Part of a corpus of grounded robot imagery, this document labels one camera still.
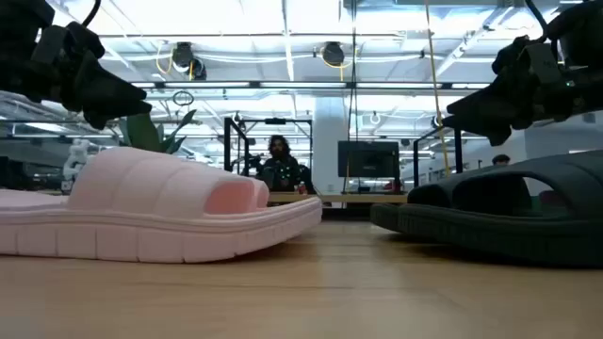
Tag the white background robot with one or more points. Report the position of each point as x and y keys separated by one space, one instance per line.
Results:
x=77 y=157

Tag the black foam slide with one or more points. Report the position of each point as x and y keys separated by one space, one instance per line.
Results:
x=433 y=188
x=542 y=226

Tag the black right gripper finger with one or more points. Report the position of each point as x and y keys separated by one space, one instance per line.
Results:
x=485 y=110
x=500 y=136

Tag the person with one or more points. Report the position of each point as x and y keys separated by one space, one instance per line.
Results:
x=500 y=160
x=281 y=169

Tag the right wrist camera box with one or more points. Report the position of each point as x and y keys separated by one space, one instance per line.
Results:
x=542 y=63

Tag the black monitor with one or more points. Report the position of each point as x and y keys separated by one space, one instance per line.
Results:
x=367 y=159

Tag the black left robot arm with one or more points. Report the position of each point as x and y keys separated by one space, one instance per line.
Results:
x=23 y=14

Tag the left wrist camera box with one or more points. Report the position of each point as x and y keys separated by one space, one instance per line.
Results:
x=47 y=44

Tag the wooden shelf with black frame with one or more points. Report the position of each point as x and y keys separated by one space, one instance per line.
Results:
x=330 y=198

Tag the green succulent plant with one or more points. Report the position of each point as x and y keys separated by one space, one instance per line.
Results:
x=141 y=134

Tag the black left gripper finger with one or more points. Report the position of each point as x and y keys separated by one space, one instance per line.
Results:
x=98 y=120
x=113 y=96

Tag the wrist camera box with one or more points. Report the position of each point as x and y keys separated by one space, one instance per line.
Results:
x=542 y=63
x=47 y=44

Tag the black background gantry frame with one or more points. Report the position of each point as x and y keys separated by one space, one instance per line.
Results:
x=275 y=121

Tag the red bottle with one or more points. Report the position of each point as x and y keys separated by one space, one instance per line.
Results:
x=302 y=188

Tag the black aluminium table frame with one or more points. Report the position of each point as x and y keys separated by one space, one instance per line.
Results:
x=348 y=213

